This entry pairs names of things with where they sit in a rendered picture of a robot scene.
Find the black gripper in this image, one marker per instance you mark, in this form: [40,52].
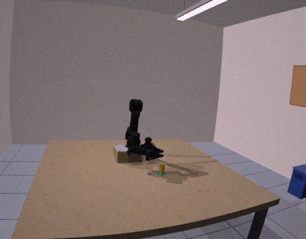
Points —
[151,152]

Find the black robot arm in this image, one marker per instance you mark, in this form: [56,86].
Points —
[132,136]

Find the yellow cylinder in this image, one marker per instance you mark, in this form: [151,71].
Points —
[161,169]

